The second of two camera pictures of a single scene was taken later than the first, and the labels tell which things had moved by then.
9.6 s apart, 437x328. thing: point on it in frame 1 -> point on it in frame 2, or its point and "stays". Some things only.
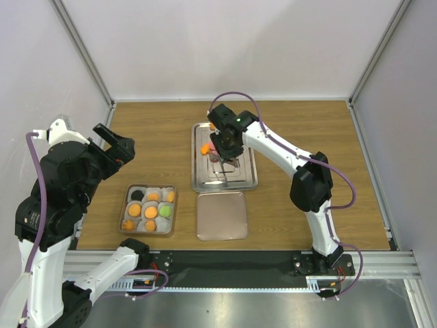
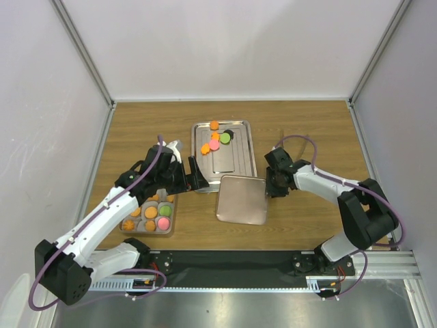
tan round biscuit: (150, 212) stays
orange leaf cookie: (128, 225) stays
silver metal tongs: (226, 165) -> (304, 143)
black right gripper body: (223, 145) -> (280, 190)
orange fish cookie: (205, 149) stays
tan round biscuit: (134, 210) stays
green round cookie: (165, 211) stays
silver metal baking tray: (220, 176) stays
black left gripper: (121, 151) -> (196, 180)
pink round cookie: (214, 158) -> (163, 223)
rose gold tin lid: (221, 216) -> (242, 199)
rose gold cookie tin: (148, 209) stays
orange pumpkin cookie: (150, 226) stays
